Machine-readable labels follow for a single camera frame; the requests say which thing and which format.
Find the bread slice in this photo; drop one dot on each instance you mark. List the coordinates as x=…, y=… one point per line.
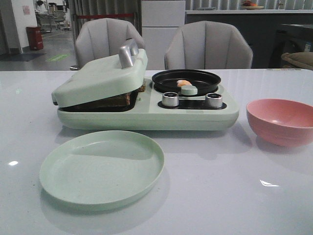
x=114, y=101
x=142, y=88

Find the orange shrimp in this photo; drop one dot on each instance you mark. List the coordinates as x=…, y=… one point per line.
x=181, y=83

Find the green breakfast maker lid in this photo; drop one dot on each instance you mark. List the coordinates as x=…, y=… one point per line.
x=105, y=77

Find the green round plate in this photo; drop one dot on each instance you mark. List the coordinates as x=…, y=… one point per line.
x=102, y=170

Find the pink bowl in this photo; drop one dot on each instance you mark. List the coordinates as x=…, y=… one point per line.
x=281, y=122

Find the green breakfast maker base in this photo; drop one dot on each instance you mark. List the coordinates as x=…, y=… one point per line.
x=148, y=115

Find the left silver knob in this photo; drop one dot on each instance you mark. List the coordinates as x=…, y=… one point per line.
x=170, y=99

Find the silver knob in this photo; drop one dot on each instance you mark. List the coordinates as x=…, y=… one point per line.
x=214, y=100
x=170, y=99

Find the black round frying pan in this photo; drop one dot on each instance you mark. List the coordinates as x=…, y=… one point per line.
x=205, y=82

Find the right silver knob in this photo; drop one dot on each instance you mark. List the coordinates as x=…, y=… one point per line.
x=214, y=100

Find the right beige chair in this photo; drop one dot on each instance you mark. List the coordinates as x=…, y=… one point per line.
x=208, y=45

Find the beige chair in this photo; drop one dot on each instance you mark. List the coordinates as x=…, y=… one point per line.
x=102, y=38
x=208, y=45

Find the left beige chair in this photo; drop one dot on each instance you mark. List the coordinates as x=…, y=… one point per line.
x=102, y=38

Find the white refrigerator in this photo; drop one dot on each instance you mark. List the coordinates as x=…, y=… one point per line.
x=160, y=19

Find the red barrier belt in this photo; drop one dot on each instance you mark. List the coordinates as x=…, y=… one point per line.
x=113, y=16

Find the dark kitchen counter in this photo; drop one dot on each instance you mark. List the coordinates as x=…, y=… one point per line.
x=258, y=27

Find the fruit plate on counter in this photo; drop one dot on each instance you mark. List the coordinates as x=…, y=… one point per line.
x=249, y=5

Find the red bin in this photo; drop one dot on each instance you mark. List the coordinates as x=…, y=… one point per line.
x=34, y=38

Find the black washing machine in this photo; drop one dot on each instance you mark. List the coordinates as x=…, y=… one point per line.
x=290, y=38

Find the beige sofa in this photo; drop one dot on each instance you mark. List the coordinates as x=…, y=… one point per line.
x=298, y=60

